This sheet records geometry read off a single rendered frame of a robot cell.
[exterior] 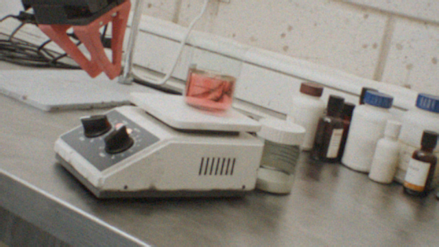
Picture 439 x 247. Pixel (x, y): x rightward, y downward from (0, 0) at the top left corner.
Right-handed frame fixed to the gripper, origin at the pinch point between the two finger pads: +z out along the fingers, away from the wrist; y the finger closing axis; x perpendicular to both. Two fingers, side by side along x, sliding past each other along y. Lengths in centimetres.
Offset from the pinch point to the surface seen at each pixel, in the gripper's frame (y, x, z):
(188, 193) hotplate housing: -5.2, -1.3, 15.6
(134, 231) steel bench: -8.7, 10.4, 11.0
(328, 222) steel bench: -16.7, -9.6, 23.3
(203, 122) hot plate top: -6.5, -5.2, 8.8
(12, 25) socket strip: 80, -48, 20
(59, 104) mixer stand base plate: 27.9, -13.7, 15.0
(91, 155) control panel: 1.8, 3.9, 8.3
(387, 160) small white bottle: -12.9, -32.7, 30.9
